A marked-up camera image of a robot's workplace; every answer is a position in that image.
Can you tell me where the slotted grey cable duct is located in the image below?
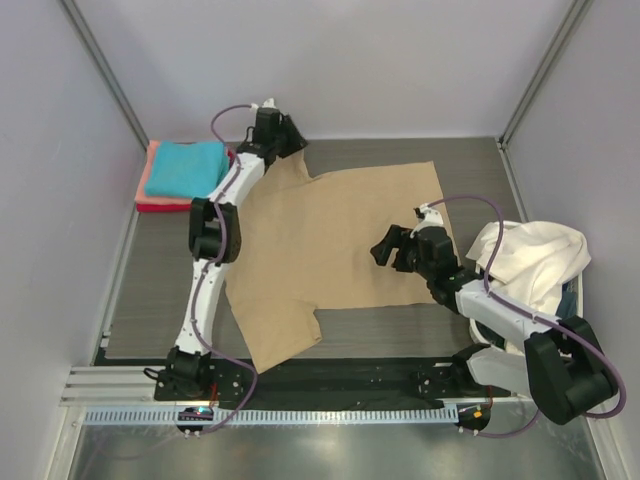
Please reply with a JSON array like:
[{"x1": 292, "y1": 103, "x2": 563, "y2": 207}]
[{"x1": 83, "y1": 404, "x2": 458, "y2": 427}]

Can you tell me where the folded pink t shirt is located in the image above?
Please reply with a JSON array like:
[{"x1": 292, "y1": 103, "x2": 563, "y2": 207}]
[{"x1": 135, "y1": 140, "x2": 198, "y2": 205}]

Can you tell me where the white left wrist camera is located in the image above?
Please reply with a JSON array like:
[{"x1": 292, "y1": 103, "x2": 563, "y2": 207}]
[{"x1": 250, "y1": 98, "x2": 279, "y2": 113}]

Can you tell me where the white t shirt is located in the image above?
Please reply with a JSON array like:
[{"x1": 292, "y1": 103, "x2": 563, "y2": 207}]
[{"x1": 489, "y1": 221, "x2": 591, "y2": 314}]

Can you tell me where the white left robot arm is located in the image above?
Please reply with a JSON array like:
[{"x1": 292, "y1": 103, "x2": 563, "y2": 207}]
[{"x1": 155, "y1": 99, "x2": 307, "y2": 400}]

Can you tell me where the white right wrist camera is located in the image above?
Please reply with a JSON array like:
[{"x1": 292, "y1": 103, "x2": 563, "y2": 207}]
[{"x1": 411, "y1": 204, "x2": 444, "y2": 236}]

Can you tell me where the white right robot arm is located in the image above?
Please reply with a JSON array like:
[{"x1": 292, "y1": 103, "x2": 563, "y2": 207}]
[{"x1": 370, "y1": 225, "x2": 626, "y2": 425}]

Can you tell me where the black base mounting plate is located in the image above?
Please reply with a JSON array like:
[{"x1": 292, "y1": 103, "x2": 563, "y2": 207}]
[{"x1": 153, "y1": 358, "x2": 501, "y2": 435}]

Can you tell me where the white laundry basket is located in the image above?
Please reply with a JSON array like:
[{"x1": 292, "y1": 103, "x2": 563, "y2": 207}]
[{"x1": 469, "y1": 274, "x2": 584, "y2": 355}]

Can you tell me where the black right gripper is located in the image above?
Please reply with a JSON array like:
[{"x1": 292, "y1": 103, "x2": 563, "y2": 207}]
[{"x1": 371, "y1": 224, "x2": 435, "y2": 280}]

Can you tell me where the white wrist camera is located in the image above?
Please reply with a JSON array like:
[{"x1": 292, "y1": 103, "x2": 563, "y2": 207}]
[
  {"x1": 250, "y1": 98, "x2": 279, "y2": 113},
  {"x1": 411, "y1": 204, "x2": 444, "y2": 236}
]

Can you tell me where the beige t shirt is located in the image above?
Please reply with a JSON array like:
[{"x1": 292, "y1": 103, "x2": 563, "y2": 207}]
[{"x1": 225, "y1": 153, "x2": 443, "y2": 373}]

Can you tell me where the aluminium rail left side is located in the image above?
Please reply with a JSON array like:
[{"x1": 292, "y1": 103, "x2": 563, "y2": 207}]
[{"x1": 59, "y1": 364, "x2": 166, "y2": 404}]

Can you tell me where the folded blue t shirt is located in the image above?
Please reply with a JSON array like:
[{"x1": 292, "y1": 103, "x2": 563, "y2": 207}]
[{"x1": 144, "y1": 140, "x2": 231, "y2": 199}]

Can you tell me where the left aluminium frame post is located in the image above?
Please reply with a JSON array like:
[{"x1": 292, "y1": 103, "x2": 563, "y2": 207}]
[{"x1": 58, "y1": 0, "x2": 149, "y2": 148}]

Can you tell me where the aluminium frame post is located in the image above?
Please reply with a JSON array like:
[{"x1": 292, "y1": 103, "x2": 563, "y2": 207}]
[
  {"x1": 58, "y1": 0, "x2": 149, "y2": 148},
  {"x1": 499, "y1": 0, "x2": 594, "y2": 146}
]

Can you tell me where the right aluminium frame post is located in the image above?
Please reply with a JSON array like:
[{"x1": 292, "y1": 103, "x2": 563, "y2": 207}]
[{"x1": 499, "y1": 0, "x2": 594, "y2": 146}]

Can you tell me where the folded red t shirt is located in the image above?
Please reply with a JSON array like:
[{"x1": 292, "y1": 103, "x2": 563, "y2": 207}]
[{"x1": 135, "y1": 147, "x2": 236, "y2": 214}]

